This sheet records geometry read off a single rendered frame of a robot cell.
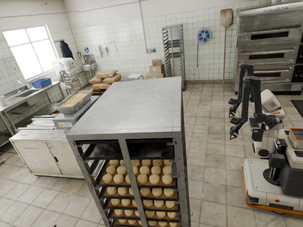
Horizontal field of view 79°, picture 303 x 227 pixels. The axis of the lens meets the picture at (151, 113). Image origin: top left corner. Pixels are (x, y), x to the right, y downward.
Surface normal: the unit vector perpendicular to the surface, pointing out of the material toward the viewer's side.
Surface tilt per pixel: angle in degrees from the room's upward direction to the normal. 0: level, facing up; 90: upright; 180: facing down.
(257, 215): 0
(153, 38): 90
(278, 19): 90
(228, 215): 0
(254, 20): 90
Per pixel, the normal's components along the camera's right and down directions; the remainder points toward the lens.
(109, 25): -0.31, 0.49
